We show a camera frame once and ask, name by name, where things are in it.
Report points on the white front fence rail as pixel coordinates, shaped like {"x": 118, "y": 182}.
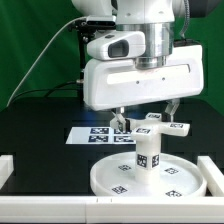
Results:
{"x": 19, "y": 209}

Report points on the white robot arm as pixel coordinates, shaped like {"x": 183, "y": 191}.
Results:
{"x": 135, "y": 60}

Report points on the white round table top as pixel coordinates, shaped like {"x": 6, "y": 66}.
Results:
{"x": 127, "y": 174}

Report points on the white right fence rail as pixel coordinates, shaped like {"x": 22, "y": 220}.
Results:
{"x": 212, "y": 174}

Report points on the white cross-shaped table base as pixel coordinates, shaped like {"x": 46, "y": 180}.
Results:
{"x": 153, "y": 123}

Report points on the white fence rail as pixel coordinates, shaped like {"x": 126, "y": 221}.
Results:
{"x": 19, "y": 209}
{"x": 212, "y": 174}

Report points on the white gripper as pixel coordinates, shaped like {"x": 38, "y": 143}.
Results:
{"x": 116, "y": 84}

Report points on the white left fence block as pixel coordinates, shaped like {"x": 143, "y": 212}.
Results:
{"x": 6, "y": 168}

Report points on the white marker sheet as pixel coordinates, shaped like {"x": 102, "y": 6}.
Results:
{"x": 97, "y": 135}

